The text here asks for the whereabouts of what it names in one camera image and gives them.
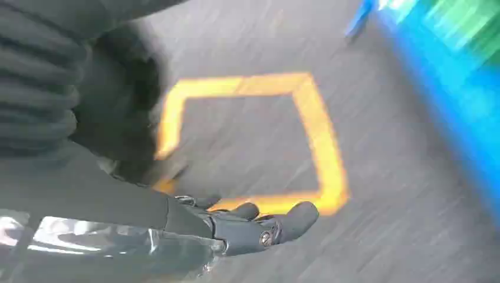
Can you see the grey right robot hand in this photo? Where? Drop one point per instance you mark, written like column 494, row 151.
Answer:
column 97, row 203

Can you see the green plastic crate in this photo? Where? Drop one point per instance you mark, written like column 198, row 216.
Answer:
column 476, row 27

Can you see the blue steel shelf rack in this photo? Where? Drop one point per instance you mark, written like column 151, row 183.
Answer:
column 449, row 101

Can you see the yellow floor tape square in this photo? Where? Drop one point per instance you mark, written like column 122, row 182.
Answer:
column 320, row 148

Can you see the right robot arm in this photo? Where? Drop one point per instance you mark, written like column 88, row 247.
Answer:
column 35, row 78

